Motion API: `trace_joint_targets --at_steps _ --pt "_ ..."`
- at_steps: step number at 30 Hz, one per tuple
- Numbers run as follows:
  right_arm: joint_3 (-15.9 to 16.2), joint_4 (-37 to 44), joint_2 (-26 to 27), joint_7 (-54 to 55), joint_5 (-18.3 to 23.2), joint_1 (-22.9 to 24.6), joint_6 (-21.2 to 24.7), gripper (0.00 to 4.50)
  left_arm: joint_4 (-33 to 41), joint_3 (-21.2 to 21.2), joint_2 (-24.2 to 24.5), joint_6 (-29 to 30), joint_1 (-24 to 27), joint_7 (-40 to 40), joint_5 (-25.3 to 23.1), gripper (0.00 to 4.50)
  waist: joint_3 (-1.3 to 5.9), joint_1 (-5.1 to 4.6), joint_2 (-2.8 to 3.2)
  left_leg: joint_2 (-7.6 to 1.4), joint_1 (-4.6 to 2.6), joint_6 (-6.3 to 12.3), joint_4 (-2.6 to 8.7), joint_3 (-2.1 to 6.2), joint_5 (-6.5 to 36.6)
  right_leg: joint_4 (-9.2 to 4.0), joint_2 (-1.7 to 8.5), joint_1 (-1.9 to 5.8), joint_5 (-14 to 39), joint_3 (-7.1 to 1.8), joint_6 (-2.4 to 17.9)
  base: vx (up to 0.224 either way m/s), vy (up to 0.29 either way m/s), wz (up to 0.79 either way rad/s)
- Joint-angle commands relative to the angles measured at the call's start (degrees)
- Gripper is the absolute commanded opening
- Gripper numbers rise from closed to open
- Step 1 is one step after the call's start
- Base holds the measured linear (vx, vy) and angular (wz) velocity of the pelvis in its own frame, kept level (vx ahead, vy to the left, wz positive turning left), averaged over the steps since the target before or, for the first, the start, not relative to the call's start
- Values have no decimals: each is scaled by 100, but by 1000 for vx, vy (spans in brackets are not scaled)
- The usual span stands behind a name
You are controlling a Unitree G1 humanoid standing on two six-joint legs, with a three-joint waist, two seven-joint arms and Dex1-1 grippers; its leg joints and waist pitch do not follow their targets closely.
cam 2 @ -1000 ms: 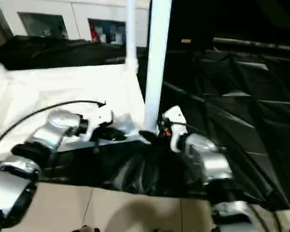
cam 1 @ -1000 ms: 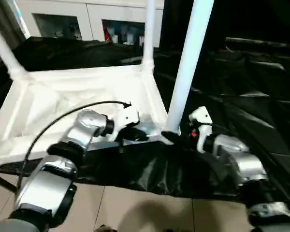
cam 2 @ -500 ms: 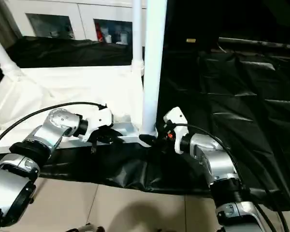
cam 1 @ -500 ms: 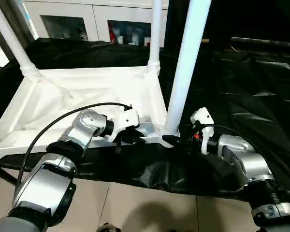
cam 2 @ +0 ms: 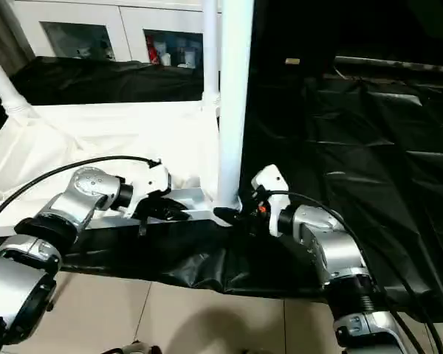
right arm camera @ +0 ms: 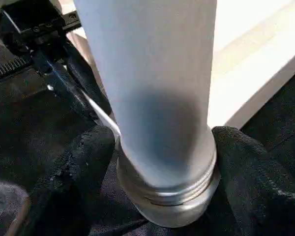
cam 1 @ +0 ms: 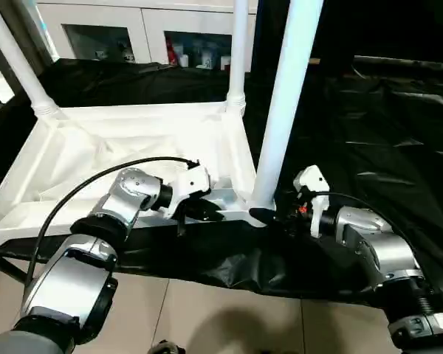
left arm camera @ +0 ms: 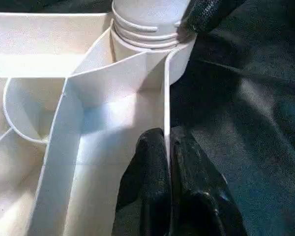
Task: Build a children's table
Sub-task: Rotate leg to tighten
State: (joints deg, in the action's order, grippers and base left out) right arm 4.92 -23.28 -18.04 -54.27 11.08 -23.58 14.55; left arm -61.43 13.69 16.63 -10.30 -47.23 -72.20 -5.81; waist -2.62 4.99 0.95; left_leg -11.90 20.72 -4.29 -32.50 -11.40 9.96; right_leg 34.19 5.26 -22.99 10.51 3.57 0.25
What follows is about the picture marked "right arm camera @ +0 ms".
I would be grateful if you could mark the black mat cover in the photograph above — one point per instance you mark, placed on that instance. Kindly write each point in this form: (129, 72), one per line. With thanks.
(19, 127)

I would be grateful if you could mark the white plastic table top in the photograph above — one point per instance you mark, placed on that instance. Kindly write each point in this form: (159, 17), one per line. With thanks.
(255, 61)

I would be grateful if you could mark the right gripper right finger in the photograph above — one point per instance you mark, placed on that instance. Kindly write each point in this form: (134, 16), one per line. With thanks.
(260, 191)

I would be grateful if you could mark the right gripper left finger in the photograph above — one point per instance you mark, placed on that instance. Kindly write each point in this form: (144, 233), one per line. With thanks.
(68, 186)

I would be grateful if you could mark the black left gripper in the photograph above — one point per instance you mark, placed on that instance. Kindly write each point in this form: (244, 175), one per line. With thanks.
(32, 27)

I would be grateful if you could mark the white plastic table leg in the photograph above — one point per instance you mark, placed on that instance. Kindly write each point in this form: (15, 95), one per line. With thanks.
(150, 86)

